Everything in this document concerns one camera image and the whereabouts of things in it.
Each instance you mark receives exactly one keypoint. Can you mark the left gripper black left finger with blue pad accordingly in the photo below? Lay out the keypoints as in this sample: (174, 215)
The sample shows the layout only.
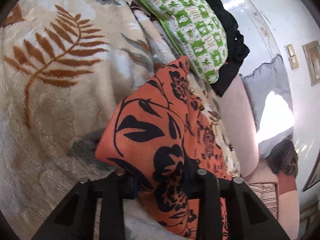
(92, 209)

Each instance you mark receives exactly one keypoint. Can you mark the orange black floral garment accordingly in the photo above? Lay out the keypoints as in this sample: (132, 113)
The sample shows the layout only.
(161, 135)

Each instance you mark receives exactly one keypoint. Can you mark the striped beige pillow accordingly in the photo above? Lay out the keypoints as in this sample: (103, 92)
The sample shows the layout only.
(267, 193)

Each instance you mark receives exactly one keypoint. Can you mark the pink quilted headboard cushion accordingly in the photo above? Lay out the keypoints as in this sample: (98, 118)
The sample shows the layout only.
(240, 127)

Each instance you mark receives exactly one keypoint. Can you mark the dark brown furry cushion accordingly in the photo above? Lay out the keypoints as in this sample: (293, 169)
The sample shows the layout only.
(284, 158)

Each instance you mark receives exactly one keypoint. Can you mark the grey blue pillow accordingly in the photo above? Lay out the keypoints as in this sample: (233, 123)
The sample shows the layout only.
(270, 98)

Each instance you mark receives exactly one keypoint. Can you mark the cream leaf print blanket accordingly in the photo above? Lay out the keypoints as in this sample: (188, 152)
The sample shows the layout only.
(65, 65)

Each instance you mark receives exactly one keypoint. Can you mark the green white patterned pillow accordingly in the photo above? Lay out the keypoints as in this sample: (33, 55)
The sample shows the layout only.
(195, 31)

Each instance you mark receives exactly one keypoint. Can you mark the gold wall switch plate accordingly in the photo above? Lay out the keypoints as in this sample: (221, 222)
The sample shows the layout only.
(292, 56)

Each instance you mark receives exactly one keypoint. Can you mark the gold framed wall picture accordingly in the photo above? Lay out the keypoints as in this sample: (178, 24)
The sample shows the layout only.
(311, 51)

